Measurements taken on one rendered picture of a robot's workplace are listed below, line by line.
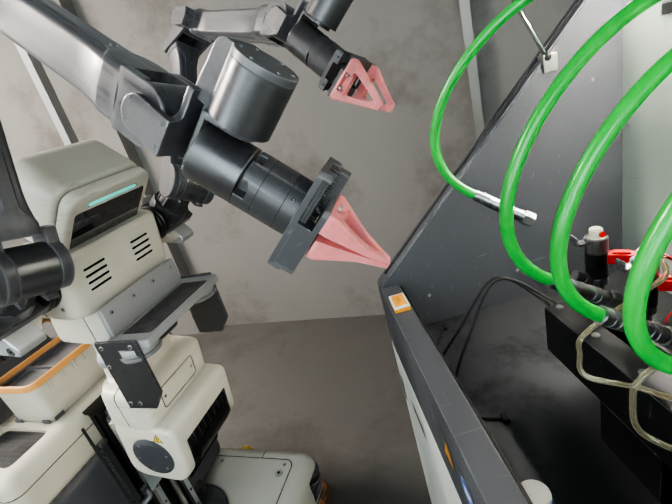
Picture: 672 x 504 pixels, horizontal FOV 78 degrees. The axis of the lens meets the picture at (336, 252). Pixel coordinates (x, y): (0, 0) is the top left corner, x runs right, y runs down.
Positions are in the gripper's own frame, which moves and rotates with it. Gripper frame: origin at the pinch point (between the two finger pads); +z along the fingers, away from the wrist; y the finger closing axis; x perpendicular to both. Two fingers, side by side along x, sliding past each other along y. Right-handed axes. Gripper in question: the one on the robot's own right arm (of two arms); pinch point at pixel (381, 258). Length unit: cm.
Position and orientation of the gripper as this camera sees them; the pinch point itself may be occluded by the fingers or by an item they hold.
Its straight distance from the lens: 40.1
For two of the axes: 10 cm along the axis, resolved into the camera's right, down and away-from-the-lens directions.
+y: 5.1, -7.6, -4.1
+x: 1.3, -4.1, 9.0
